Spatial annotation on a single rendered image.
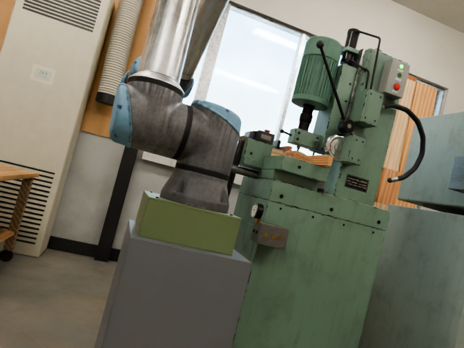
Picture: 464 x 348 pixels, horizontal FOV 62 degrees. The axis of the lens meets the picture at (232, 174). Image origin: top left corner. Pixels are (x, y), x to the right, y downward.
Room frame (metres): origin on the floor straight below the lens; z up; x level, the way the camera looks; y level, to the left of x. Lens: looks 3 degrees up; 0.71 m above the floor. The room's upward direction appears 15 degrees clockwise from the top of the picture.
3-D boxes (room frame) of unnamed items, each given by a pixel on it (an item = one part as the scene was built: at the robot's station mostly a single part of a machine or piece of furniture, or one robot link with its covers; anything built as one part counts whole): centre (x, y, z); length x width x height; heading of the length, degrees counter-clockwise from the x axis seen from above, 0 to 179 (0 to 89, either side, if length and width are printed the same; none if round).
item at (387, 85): (1.77, -0.62, 1.40); 0.10 x 0.06 x 0.16; 105
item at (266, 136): (1.80, -0.08, 0.99); 0.13 x 0.11 x 0.06; 15
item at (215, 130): (1.06, 0.09, 0.83); 0.17 x 0.15 x 0.18; 112
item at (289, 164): (1.83, -0.16, 0.87); 0.61 x 0.30 x 0.06; 15
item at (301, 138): (1.82, -0.29, 1.03); 0.14 x 0.07 x 0.09; 105
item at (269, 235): (1.53, -0.20, 0.58); 0.12 x 0.08 x 0.08; 105
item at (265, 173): (1.80, -0.22, 0.82); 0.40 x 0.21 x 0.04; 15
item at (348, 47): (1.86, -0.41, 1.53); 0.08 x 0.08 x 0.17; 15
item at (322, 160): (1.76, -0.29, 0.92); 0.54 x 0.02 x 0.04; 15
